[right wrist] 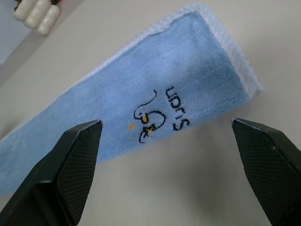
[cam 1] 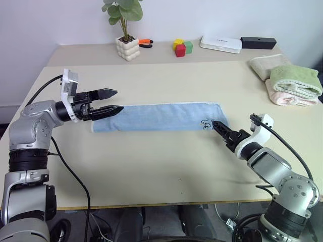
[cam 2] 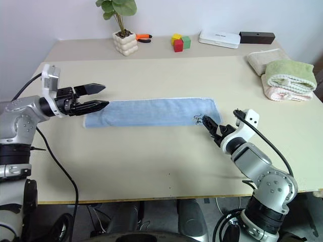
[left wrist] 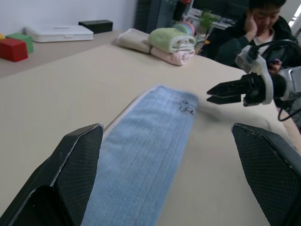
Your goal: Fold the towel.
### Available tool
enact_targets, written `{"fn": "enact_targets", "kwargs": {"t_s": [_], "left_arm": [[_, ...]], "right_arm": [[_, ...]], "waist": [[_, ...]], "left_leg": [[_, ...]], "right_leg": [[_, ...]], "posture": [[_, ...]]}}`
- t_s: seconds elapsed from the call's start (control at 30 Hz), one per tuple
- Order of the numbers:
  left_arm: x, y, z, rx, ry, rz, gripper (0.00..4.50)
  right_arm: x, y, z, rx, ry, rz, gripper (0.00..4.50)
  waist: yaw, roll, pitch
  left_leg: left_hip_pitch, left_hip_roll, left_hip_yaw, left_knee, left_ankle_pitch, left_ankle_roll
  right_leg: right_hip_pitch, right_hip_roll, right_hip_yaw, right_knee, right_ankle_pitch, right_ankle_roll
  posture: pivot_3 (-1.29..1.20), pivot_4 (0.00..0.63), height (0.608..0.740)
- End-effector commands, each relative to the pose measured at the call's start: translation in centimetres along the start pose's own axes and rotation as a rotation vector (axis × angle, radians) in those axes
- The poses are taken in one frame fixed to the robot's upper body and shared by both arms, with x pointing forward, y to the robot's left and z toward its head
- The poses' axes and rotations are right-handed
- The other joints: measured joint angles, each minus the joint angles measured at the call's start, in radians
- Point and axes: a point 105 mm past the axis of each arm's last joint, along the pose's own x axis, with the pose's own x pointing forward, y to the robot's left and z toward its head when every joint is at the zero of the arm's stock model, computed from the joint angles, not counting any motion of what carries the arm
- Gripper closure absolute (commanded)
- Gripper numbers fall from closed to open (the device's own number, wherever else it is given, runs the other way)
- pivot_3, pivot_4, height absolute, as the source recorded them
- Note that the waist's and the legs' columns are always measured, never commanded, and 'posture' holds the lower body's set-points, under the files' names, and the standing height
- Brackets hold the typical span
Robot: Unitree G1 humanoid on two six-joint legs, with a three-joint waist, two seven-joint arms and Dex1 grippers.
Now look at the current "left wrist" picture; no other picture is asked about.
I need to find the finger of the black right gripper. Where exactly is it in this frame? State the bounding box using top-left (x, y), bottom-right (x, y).
top-left (206, 78), bottom-right (246, 96)
top-left (206, 94), bottom-right (243, 105)

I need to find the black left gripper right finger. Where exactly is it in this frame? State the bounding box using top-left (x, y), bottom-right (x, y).
top-left (231, 122), bottom-right (301, 226)

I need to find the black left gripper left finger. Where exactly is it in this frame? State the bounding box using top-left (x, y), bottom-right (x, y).
top-left (0, 123), bottom-right (104, 226)

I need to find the light blue towel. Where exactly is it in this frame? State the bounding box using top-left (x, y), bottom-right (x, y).
top-left (81, 82), bottom-right (199, 226)

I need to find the pink folded towel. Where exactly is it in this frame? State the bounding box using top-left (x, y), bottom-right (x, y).
top-left (150, 46), bottom-right (196, 67)

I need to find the green folded towel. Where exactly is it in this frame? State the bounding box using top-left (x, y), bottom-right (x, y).
top-left (148, 27), bottom-right (197, 54)

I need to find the beige folded towel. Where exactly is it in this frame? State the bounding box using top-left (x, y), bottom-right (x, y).
top-left (115, 28), bottom-right (152, 54)

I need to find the bystander left hand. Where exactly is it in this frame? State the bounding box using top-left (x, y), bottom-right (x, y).
top-left (267, 62), bottom-right (283, 74)

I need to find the bystander right hand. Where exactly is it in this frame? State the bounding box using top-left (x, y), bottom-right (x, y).
top-left (244, 11), bottom-right (259, 42)

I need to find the person in dark jacket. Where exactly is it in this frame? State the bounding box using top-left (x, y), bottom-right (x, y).
top-left (206, 0), bottom-right (301, 80)

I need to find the small green plant in vase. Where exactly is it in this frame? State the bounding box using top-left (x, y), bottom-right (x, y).
top-left (198, 8), bottom-right (221, 40)

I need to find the dark slatted cabinet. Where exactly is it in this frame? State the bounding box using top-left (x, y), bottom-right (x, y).
top-left (135, 0), bottom-right (176, 34)

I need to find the red cube block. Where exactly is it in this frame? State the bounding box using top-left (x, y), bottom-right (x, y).
top-left (0, 38), bottom-right (29, 63)

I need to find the dark brown long box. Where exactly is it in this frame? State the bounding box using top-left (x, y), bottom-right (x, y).
top-left (78, 20), bottom-right (114, 34)

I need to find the green cube block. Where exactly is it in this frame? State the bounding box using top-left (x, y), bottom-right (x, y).
top-left (5, 32), bottom-right (34, 54)

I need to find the white flat plastic case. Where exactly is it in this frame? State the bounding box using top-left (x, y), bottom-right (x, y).
top-left (23, 24), bottom-right (95, 43)

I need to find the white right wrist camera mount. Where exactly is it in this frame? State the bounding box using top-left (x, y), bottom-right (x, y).
top-left (235, 45), bottom-right (275, 105)

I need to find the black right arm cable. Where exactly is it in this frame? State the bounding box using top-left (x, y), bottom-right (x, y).
top-left (249, 39), bottom-right (301, 122)

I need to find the pastel coloured ring stack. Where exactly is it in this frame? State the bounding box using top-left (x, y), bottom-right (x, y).
top-left (173, 20), bottom-right (196, 37)

